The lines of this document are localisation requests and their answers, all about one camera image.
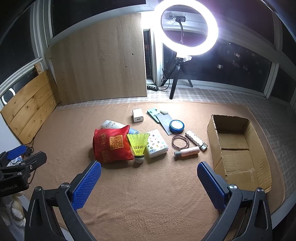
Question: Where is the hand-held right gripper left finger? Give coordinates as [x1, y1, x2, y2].
[24, 160, 102, 241]

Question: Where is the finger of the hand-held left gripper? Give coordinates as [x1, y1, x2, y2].
[0, 145, 27, 164]
[0, 151, 48, 180]

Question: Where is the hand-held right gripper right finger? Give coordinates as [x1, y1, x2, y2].
[196, 161, 273, 241]

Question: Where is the pink small bottle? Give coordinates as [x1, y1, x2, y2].
[174, 147, 200, 160]

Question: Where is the brown cardboard box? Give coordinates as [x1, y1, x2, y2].
[206, 114, 273, 194]

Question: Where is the red snack bag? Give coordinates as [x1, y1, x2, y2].
[93, 125, 135, 164]

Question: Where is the brown hair tie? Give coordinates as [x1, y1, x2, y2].
[171, 136, 190, 149]

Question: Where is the yellow shuttlecock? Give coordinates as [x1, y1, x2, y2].
[126, 133, 150, 164]

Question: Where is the white bottle with blue cap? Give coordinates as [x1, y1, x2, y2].
[101, 120, 139, 135]

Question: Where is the blue round tin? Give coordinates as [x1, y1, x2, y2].
[169, 120, 184, 135]

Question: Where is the white patterned tissue pack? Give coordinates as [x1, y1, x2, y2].
[146, 129, 169, 159]

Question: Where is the teal card packet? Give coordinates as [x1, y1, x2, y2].
[147, 108, 163, 124]

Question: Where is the person's left hand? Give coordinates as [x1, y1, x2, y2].
[0, 192, 26, 232]

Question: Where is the pine plank board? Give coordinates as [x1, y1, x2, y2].
[0, 64, 62, 145]

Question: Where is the white dotted lighter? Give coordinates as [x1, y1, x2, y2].
[185, 130, 208, 151]

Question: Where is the dark packaging card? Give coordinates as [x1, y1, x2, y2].
[155, 112, 177, 135]

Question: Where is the white charger plug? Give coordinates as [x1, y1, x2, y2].
[132, 109, 144, 123]

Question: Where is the large light wood panel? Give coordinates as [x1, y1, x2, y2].
[45, 13, 148, 107]

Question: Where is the black gooseneck phone holder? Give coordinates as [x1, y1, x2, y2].
[166, 10, 187, 44]

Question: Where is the white window frame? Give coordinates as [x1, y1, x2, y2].
[0, 0, 296, 109]

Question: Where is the black ring light cable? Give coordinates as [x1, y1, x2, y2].
[158, 50, 178, 91]

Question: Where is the white ring light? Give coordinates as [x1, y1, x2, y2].
[153, 0, 219, 56]

